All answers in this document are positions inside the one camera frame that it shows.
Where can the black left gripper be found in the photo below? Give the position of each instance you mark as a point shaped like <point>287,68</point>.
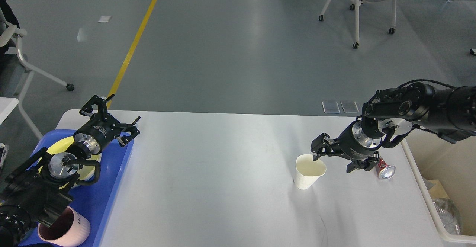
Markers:
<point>102,128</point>

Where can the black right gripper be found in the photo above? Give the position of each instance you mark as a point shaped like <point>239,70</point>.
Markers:
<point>352,144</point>

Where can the white paper cup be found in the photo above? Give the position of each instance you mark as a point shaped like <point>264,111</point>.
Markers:
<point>308,171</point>

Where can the crushed red soda can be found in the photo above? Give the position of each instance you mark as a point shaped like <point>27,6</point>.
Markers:
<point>383,170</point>

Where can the yellow plastic plate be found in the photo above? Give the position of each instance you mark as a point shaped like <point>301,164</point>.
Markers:
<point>59,144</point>

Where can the pink ceramic mug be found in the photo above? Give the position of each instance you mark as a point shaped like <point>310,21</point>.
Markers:
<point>69,230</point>

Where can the aluminium foil front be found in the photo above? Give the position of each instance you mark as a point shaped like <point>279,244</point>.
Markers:
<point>449,215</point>

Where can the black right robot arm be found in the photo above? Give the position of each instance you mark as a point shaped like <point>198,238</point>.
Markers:
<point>391,114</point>

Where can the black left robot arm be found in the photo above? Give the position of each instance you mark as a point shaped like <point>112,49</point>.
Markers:
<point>37,192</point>

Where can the right floor socket plate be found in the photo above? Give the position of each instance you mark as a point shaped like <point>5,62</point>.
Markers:
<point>350,107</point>

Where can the floor socket plate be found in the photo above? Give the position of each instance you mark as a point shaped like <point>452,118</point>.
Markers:
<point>350,107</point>
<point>331,107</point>

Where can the left floor socket plate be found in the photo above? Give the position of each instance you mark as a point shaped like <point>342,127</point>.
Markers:
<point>331,107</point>

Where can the beige plastic bin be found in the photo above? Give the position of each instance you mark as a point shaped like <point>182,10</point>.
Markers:
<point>453,165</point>

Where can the blue plastic tray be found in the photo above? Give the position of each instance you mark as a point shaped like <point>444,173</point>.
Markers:
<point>95,202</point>

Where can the brown cardboard in bin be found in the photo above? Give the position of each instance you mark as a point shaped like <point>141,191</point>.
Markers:
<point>436,189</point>

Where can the small white side table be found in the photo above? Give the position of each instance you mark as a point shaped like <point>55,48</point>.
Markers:
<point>7,105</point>

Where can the white office chair left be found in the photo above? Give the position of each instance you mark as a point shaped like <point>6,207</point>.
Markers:
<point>12,36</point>

